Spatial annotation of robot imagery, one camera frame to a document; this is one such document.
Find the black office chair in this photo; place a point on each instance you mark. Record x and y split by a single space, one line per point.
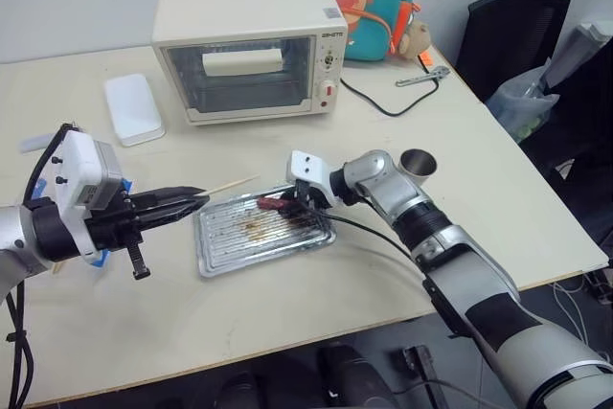
507 40

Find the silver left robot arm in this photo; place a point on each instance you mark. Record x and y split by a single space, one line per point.
19 241

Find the metal cup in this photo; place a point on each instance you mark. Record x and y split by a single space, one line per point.
417 165

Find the red sausage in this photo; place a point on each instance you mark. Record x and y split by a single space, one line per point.
269 203

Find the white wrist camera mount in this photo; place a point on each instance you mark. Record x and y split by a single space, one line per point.
76 165
306 169

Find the brown plush bear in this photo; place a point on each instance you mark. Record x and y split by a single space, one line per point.
415 38

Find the clear plastic strip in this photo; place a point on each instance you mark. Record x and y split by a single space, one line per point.
34 143

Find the black bracket bar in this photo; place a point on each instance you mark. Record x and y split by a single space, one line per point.
424 370

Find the white rectangular box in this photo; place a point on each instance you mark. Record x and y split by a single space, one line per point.
133 109

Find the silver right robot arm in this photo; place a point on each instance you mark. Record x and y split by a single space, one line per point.
460 256

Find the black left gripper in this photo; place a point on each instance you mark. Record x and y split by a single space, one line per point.
112 227

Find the metal baking tray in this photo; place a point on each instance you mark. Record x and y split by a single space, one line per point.
254 246

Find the clear plastic bag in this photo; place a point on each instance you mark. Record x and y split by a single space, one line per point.
522 102

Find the metal clamp tool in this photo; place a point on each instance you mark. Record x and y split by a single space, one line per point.
424 77

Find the blue tape piece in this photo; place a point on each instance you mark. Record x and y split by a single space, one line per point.
127 185

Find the dark rounded shape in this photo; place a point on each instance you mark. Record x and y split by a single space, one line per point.
238 392
354 375

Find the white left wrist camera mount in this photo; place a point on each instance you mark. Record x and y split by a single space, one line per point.
76 165

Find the grey box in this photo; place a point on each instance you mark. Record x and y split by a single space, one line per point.
582 50

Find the orange tag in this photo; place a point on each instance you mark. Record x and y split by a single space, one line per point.
424 58

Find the cream toaster oven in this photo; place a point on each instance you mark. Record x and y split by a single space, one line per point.
249 45

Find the wooden skewer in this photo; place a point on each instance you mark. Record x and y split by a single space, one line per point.
234 184

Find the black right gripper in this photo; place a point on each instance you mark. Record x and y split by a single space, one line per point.
306 193

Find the teal dinosaur backpack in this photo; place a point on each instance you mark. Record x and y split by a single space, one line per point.
369 2

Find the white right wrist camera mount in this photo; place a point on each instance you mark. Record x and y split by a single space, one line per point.
306 169

